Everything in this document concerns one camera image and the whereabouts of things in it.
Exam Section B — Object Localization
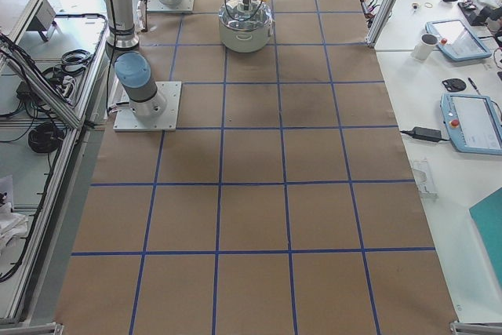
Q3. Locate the grey electronics box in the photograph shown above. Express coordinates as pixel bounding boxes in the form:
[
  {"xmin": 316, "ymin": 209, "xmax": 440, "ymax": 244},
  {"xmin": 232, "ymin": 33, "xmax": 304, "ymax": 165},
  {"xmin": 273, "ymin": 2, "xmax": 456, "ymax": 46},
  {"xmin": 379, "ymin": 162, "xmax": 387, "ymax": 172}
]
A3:
[{"xmin": 27, "ymin": 0, "xmax": 56, "ymax": 42}]

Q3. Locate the coiled black cable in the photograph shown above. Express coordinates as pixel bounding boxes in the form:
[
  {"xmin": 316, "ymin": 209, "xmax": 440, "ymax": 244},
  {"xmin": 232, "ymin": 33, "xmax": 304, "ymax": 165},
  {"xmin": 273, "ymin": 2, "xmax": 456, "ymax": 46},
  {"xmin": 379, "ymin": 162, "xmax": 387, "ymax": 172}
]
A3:
[{"xmin": 27, "ymin": 121, "xmax": 66, "ymax": 155}]

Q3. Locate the black pen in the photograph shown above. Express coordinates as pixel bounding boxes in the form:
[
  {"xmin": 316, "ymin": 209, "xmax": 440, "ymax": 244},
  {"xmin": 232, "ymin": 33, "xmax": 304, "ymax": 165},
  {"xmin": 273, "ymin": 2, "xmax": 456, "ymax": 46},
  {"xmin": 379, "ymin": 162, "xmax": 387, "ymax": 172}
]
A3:
[{"xmin": 467, "ymin": 78, "xmax": 481, "ymax": 96}]

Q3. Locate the black power adapter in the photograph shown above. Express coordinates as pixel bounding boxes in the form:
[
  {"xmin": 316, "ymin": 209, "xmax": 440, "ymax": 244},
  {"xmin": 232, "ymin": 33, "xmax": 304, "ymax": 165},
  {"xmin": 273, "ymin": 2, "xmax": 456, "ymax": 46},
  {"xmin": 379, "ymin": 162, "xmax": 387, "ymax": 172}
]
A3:
[{"xmin": 400, "ymin": 126, "xmax": 449, "ymax": 143}]

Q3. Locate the white mug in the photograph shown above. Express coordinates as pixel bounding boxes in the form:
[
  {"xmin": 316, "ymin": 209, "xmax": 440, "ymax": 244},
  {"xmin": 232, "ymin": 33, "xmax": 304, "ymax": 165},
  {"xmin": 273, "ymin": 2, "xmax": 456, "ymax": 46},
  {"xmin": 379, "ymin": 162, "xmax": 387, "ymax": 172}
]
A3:
[{"xmin": 411, "ymin": 33, "xmax": 438, "ymax": 61}]

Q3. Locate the pale green electric pot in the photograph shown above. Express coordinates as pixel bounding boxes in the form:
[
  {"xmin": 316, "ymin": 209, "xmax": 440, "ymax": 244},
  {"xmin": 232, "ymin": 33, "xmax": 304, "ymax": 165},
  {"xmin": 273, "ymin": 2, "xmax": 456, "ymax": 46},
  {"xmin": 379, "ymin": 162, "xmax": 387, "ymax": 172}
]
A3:
[{"xmin": 218, "ymin": 0, "xmax": 275, "ymax": 53}]

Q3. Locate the black round puck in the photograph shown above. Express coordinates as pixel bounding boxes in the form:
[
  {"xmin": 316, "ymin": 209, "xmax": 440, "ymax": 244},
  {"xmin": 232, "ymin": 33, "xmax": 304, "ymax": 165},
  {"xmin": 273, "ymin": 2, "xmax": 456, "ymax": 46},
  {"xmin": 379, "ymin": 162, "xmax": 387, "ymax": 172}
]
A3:
[{"xmin": 442, "ymin": 78, "xmax": 467, "ymax": 93}]

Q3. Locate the teal board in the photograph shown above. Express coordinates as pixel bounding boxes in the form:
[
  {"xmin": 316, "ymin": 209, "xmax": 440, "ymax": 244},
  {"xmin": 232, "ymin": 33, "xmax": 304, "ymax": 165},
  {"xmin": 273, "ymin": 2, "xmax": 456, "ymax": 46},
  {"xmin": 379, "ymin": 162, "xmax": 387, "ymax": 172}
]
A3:
[{"xmin": 470, "ymin": 188, "xmax": 502, "ymax": 283}]

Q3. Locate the glass pot lid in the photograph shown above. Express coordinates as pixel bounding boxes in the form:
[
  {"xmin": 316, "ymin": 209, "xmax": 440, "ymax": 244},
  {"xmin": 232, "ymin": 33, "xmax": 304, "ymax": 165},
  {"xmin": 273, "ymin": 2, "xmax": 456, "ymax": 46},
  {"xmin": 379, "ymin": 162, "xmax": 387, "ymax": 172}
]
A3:
[{"xmin": 218, "ymin": 0, "xmax": 273, "ymax": 31}]

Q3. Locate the blue teach pendant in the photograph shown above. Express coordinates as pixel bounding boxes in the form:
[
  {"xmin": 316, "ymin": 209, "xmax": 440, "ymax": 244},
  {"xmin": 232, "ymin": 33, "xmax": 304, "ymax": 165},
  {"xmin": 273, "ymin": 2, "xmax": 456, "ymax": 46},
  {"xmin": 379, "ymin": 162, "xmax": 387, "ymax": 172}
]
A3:
[
  {"xmin": 425, "ymin": 19, "xmax": 491, "ymax": 62},
  {"xmin": 440, "ymin": 93, "xmax": 501, "ymax": 155}
]

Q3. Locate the near blue teach pendant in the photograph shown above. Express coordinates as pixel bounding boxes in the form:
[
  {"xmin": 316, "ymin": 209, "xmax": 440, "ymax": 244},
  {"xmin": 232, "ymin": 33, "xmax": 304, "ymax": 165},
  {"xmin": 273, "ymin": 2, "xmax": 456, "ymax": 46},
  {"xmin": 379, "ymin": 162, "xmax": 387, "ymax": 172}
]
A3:
[{"xmin": 440, "ymin": 93, "xmax": 501, "ymax": 155}]

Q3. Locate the far blue teach pendant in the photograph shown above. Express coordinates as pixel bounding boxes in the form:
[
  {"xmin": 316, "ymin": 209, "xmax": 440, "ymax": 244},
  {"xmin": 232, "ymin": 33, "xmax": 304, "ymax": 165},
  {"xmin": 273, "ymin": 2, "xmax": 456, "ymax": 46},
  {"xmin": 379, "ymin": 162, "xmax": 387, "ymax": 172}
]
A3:
[{"xmin": 425, "ymin": 19, "xmax": 491, "ymax": 62}]

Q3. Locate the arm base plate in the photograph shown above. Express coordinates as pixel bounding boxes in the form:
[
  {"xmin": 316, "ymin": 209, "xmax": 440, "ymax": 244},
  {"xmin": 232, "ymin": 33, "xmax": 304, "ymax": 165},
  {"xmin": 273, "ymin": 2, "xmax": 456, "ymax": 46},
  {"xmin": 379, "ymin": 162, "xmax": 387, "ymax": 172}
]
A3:
[
  {"xmin": 113, "ymin": 82, "xmax": 182, "ymax": 132},
  {"xmin": 147, "ymin": 0, "xmax": 195, "ymax": 13}
]

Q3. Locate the clear plastic holder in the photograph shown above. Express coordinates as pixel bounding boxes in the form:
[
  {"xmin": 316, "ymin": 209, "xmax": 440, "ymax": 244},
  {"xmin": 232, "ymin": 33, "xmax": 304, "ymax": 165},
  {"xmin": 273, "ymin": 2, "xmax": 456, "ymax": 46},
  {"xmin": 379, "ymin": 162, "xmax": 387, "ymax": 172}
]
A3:
[{"xmin": 410, "ymin": 158, "xmax": 438, "ymax": 201}]

